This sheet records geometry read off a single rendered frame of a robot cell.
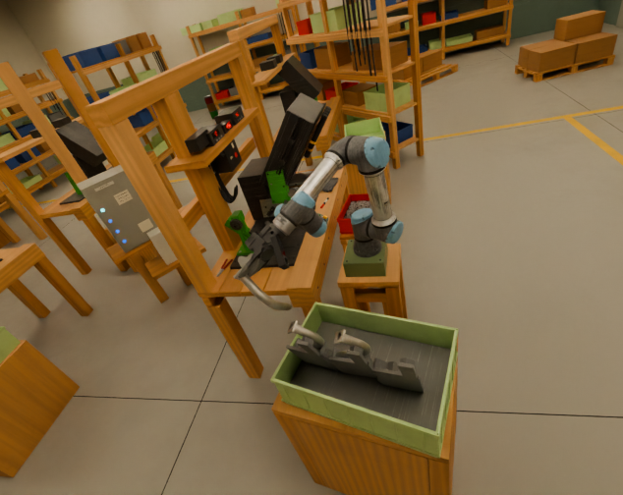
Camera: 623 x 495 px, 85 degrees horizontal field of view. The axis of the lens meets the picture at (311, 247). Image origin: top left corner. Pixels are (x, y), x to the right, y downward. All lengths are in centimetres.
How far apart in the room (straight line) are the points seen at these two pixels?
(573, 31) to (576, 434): 684
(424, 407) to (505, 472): 93
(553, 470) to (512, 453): 17
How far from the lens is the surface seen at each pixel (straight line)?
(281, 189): 221
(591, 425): 246
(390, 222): 160
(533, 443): 233
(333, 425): 145
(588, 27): 823
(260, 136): 297
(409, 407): 139
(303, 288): 178
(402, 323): 148
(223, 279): 210
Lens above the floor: 208
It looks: 35 degrees down
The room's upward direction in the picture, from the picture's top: 17 degrees counter-clockwise
